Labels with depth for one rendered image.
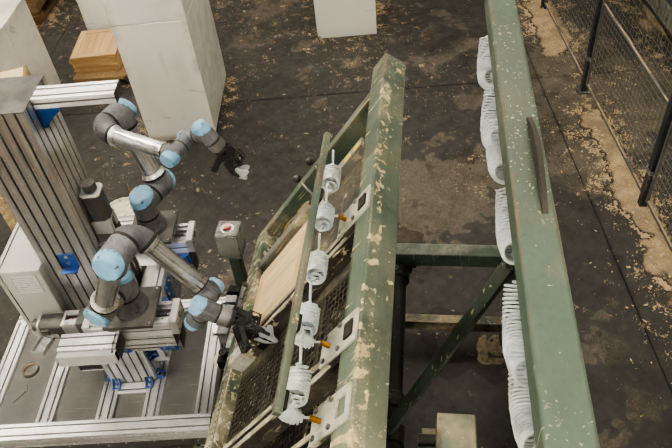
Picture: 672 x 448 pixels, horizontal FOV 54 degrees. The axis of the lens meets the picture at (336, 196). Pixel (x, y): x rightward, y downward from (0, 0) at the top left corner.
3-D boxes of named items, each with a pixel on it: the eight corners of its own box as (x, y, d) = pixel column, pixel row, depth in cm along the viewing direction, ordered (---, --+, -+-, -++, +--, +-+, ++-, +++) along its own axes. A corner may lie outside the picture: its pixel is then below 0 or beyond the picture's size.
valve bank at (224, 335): (232, 300, 354) (223, 271, 338) (258, 301, 352) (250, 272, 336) (209, 384, 319) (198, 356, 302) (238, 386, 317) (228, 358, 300)
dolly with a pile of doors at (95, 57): (92, 56, 667) (81, 29, 646) (142, 52, 664) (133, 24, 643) (75, 91, 622) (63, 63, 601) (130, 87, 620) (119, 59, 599)
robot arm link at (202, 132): (193, 119, 289) (206, 115, 284) (209, 136, 296) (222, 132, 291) (185, 132, 285) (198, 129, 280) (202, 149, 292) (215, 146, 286)
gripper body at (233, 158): (244, 166, 296) (227, 148, 289) (229, 173, 299) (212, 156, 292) (246, 154, 301) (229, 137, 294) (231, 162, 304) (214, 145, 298)
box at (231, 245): (225, 243, 361) (218, 219, 348) (246, 243, 359) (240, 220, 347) (220, 259, 352) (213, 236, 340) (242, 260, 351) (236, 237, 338)
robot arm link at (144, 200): (129, 217, 325) (121, 197, 315) (146, 199, 333) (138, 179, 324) (149, 223, 320) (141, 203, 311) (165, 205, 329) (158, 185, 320)
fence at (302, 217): (267, 263, 330) (260, 260, 329) (369, 141, 269) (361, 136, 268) (265, 271, 326) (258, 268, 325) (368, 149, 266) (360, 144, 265)
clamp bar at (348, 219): (246, 356, 291) (195, 336, 285) (397, 197, 216) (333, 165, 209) (241, 376, 284) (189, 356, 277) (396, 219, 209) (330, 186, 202)
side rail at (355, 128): (286, 232, 350) (267, 223, 346) (404, 87, 279) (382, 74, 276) (284, 240, 345) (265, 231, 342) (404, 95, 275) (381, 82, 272)
